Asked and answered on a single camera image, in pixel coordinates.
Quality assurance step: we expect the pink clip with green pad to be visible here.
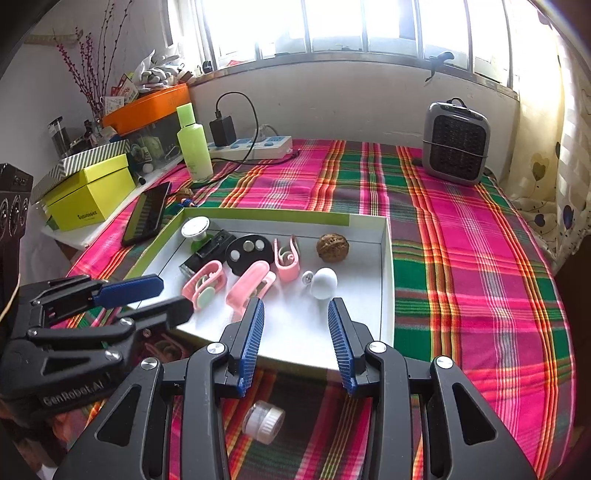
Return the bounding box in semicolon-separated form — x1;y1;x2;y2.
181;260;228;312

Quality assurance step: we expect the black cylindrical light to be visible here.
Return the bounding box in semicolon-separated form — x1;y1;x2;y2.
179;230;236;277

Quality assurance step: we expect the white disc green base holder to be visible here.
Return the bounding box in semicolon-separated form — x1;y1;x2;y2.
180;216;211;253

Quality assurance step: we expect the white ribbed round cap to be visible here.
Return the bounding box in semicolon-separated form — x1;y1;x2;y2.
242;400;286;445

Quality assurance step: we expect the small pink clip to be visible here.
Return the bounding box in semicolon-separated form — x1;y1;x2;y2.
225;260;276;318

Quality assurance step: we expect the black round disc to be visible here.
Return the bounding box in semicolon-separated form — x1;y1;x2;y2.
225;234;274;277

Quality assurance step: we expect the white knob hook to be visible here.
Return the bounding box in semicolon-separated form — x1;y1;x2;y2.
301;267;339;300

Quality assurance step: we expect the brown walnut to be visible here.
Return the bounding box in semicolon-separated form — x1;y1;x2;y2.
315;233;349;263

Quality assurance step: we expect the large pink clip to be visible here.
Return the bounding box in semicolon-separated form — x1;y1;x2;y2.
144;334;189;363

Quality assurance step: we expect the left hand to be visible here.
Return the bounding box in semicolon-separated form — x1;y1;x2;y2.
1;401;103;471

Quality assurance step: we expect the yellow box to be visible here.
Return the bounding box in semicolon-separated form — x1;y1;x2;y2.
42;153;135;231

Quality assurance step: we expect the black smartphone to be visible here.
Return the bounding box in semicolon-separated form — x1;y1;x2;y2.
121;182;171;247

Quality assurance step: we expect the green white cardboard box tray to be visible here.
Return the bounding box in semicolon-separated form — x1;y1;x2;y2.
127;208;394;370

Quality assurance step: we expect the striped gift box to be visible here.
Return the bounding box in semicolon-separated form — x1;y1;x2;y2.
31;140;130;203

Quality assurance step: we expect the plaid bed cloth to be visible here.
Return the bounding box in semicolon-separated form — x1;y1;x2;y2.
68;140;576;479

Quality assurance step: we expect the green lotion bottle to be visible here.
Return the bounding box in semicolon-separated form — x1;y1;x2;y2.
176;103;213;183

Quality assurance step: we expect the white power strip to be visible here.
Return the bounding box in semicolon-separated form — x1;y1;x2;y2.
207;135;293;161

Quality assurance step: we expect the orange tray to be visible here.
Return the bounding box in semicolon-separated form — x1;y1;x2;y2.
102;84;190;136

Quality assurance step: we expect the red branch decoration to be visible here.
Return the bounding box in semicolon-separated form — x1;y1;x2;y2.
51;1;135;120

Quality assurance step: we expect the black charger plug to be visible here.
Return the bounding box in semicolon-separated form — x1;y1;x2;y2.
209;110;236;147

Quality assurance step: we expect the heart pattern curtain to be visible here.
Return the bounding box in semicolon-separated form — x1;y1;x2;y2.
503;1;590;272

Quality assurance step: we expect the grey mini heater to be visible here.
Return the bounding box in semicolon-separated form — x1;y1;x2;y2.
422;97;491;186

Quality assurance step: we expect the black charger cable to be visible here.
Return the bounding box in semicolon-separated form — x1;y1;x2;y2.
184;91;302;190

